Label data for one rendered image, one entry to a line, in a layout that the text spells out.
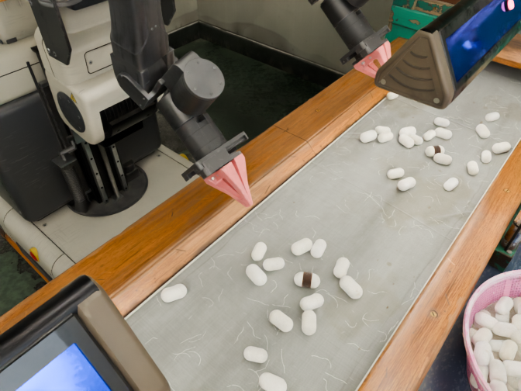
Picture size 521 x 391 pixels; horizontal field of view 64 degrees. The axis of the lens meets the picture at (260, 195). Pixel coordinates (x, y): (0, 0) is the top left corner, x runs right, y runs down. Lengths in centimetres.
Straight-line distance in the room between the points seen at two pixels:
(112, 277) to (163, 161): 99
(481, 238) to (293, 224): 30
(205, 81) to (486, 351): 51
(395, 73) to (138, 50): 32
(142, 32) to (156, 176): 101
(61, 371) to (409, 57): 38
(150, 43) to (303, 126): 41
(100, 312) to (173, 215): 51
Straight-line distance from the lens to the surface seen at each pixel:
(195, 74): 57
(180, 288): 62
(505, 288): 72
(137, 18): 56
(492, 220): 78
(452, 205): 82
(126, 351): 21
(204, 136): 61
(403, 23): 133
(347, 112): 96
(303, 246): 66
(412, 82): 46
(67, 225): 146
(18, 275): 179
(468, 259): 70
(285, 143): 84
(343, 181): 80
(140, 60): 60
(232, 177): 61
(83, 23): 103
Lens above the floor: 127
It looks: 44 degrees down
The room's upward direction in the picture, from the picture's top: straight up
